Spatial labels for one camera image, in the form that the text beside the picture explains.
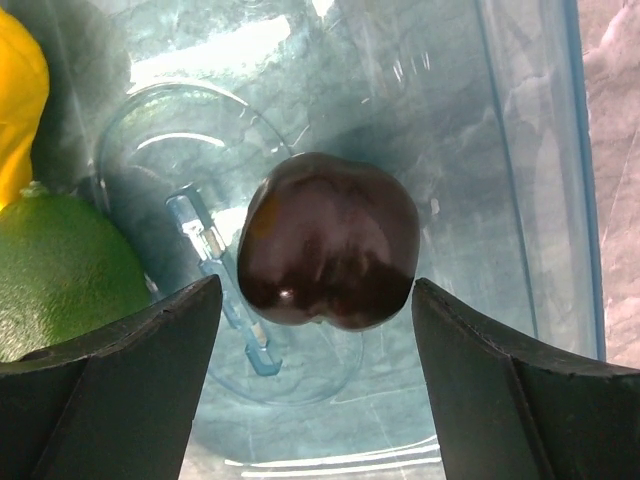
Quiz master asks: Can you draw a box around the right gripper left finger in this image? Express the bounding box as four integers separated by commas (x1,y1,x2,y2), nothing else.
1,276,222,479

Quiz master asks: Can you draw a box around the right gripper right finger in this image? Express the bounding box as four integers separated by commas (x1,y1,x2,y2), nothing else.
412,279,639,479

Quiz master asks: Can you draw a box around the green lime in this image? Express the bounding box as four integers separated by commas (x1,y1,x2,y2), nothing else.
1,182,151,362

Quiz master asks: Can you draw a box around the dark brown plum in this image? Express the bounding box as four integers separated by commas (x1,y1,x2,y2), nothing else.
237,152,420,331

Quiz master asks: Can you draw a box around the yellow pear-shaped gourd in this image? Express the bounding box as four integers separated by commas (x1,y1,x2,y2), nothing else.
1,11,50,207

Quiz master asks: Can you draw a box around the teal plastic tray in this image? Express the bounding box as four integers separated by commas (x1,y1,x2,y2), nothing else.
7,1,605,472

